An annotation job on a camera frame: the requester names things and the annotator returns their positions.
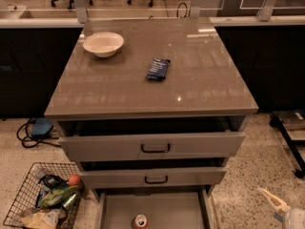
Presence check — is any green chip bag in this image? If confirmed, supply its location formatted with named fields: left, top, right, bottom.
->
left=38, top=186, right=78, bottom=208

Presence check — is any black floor cable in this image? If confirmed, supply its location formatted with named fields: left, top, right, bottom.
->
left=15, top=117, right=61, bottom=149

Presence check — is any blue snack packet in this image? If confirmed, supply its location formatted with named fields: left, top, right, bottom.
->
left=146, top=58, right=171, bottom=80

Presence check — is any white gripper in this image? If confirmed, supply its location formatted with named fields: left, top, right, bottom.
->
left=257, top=187, right=305, bottom=229

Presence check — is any black wire basket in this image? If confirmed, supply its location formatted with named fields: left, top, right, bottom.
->
left=3, top=162, right=83, bottom=229

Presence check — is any white bowl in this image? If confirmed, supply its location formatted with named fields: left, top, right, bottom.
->
left=83, top=32, right=124, bottom=58

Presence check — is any black bag in basket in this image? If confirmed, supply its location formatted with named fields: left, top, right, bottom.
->
left=38, top=175, right=68, bottom=189

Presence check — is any bottom grey drawer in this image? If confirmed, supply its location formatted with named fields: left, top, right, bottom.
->
left=95, top=189, right=215, bottom=229

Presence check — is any grey drawer cabinet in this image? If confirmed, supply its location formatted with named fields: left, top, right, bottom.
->
left=43, top=17, right=259, bottom=229

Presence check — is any yellow snack bag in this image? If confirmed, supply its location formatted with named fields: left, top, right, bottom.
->
left=20, top=209, right=62, bottom=229

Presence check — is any grey drawer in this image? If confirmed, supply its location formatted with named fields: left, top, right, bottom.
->
left=80, top=167, right=227, bottom=189
left=59, top=132, right=245, bottom=161
left=95, top=189, right=215, bottom=229

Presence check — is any top grey drawer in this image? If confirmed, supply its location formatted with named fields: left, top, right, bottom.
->
left=59, top=132, right=245, bottom=161

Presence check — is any red coke can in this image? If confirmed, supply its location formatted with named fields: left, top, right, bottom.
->
left=132, top=214, right=149, bottom=229

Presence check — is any black rolling cart frame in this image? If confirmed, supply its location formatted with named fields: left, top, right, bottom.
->
left=270, top=109, right=305, bottom=178

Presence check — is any middle grey drawer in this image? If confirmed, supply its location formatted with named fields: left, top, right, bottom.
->
left=80, top=167, right=227, bottom=189

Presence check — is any green can in basket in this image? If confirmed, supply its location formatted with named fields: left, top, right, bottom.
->
left=62, top=194, right=77, bottom=211

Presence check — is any blue foot pedal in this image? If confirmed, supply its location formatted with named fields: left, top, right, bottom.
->
left=30, top=118, right=53, bottom=137

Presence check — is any orange fruit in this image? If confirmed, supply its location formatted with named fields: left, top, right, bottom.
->
left=68, top=174, right=80, bottom=186

